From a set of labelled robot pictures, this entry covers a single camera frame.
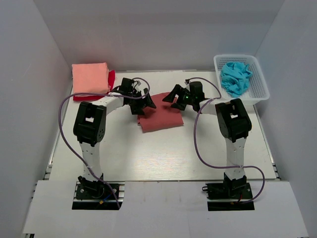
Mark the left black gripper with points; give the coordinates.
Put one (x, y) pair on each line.
(136, 109)

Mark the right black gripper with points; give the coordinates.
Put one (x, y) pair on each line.
(170, 97)

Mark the dusty red t shirt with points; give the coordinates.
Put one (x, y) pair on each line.
(163, 117)

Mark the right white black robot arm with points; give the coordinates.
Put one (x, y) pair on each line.
(233, 120)

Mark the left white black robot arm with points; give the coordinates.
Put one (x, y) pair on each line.
(90, 122)

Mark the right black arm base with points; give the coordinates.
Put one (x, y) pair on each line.
(230, 195)

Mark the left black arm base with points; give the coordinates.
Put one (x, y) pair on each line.
(95, 195)

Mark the folded bright red t shirt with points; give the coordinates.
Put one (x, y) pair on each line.
(111, 80)

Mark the folded salmon pink t shirt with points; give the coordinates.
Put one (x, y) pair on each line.
(90, 78)

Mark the crumpled blue t shirt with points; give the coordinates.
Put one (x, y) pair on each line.
(235, 77)

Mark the white plastic mesh basket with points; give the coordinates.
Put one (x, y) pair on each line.
(257, 91)

